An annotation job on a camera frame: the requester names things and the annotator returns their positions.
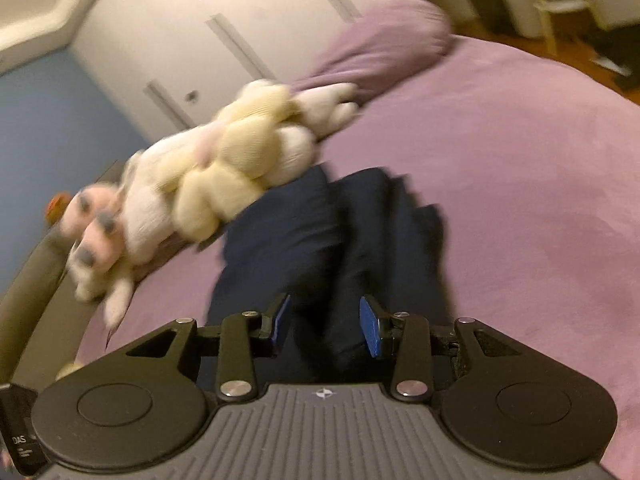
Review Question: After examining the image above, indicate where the pink plush with grey claws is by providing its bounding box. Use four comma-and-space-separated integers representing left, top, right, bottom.
44, 182, 126, 273

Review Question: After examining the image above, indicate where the white wardrobe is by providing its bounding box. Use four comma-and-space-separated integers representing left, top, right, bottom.
72, 0, 378, 141

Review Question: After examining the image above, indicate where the beige plush bunny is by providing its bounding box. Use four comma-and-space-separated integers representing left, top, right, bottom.
293, 82, 359, 140

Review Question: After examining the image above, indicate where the white cylindrical bin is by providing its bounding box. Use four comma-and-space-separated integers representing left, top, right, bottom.
503, 0, 544, 39

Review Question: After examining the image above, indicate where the purple pillow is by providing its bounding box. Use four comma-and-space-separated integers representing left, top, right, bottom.
293, 0, 454, 106

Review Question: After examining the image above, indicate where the yellow flower plush pillow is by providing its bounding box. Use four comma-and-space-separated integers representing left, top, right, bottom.
158, 80, 317, 242

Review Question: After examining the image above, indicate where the yellow side table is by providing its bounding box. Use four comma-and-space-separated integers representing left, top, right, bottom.
524, 0, 609, 57

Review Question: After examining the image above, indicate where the dark navy garment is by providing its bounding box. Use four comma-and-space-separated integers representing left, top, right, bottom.
207, 166, 450, 388

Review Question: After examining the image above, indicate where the purple bed blanket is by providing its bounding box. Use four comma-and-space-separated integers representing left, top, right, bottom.
74, 34, 640, 480

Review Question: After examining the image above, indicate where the white fluffy plush toy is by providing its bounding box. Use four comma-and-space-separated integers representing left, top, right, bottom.
67, 122, 210, 332

